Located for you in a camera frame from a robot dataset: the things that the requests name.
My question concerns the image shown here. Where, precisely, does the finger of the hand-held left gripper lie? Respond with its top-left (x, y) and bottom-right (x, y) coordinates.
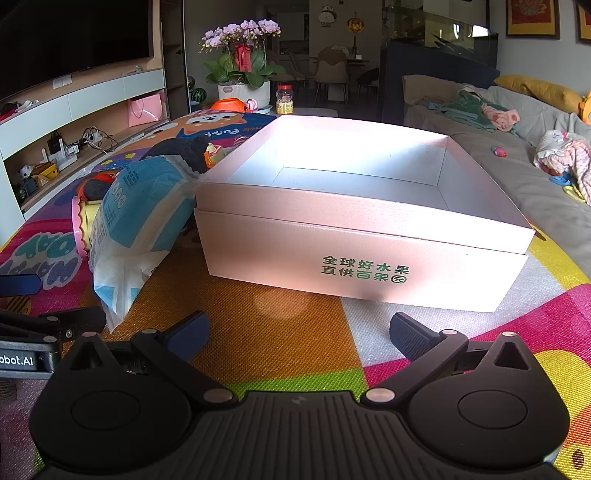
top-left (0, 274), bottom-right (42, 296)
top-left (39, 305), bottom-right (107, 343)

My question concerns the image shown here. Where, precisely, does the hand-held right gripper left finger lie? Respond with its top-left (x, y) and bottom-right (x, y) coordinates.
top-left (60, 311), bottom-right (238, 407)

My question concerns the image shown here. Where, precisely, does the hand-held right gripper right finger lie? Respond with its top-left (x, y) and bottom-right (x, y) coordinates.
top-left (360, 311), bottom-right (536, 407)

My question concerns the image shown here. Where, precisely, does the pink cardboard box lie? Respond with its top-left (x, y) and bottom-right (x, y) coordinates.
top-left (193, 114), bottom-right (536, 313)

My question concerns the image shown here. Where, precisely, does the blue white plastic packet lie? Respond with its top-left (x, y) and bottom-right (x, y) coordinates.
top-left (88, 154), bottom-right (204, 333)

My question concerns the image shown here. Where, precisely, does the black plush toy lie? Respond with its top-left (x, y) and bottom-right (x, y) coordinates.
top-left (148, 134), bottom-right (211, 175)

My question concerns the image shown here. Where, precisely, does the colourful cartoon play mat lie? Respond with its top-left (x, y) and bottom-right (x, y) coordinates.
top-left (0, 108), bottom-right (591, 480)

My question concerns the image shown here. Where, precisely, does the red cloth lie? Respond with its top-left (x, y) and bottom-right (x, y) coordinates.
top-left (0, 99), bottom-right (40, 123)

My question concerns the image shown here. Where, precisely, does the grey sofa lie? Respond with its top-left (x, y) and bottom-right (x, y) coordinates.
top-left (402, 74), bottom-right (591, 264)

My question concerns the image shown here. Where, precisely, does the white wooden tv cabinet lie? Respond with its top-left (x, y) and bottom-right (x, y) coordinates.
top-left (0, 69), bottom-right (190, 222)

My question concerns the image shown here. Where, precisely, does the pink paper bag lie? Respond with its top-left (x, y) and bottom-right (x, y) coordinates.
top-left (128, 92), bottom-right (164, 129)

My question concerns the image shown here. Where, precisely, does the blue yellow toy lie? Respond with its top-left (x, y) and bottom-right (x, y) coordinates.
top-left (549, 173), bottom-right (585, 201)

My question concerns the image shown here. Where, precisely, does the green garment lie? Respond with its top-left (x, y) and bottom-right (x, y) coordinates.
top-left (427, 90), bottom-right (490, 132)

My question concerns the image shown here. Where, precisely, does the pink garment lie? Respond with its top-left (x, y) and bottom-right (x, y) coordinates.
top-left (480, 104), bottom-right (520, 134)

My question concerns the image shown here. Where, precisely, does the pile of clothes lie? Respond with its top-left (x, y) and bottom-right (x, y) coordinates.
top-left (533, 129), bottom-right (591, 206)

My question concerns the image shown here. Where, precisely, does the clear jar with red lid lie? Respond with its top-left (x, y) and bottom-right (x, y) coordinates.
top-left (276, 84), bottom-right (295, 115)

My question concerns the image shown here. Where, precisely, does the black television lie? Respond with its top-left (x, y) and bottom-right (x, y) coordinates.
top-left (0, 0), bottom-right (155, 102)

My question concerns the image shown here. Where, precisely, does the dark fish tank cabinet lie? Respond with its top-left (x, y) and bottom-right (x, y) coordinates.
top-left (381, 0), bottom-right (502, 123)

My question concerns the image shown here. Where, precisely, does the potted purple orchid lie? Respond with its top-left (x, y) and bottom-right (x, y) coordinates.
top-left (199, 19), bottom-right (287, 112)

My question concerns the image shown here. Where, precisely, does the beige dining chair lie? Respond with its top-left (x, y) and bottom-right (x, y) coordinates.
top-left (316, 48), bottom-right (349, 104)

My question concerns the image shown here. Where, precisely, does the yellow cushion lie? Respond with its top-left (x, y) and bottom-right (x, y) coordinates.
top-left (494, 75), bottom-right (583, 114)

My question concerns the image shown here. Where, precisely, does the red framed picture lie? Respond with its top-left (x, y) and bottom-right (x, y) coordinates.
top-left (575, 0), bottom-right (591, 44)
top-left (505, 0), bottom-right (561, 38)

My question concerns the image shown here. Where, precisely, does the power strip with cables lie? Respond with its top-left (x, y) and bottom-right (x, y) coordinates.
top-left (83, 128), bottom-right (116, 151)

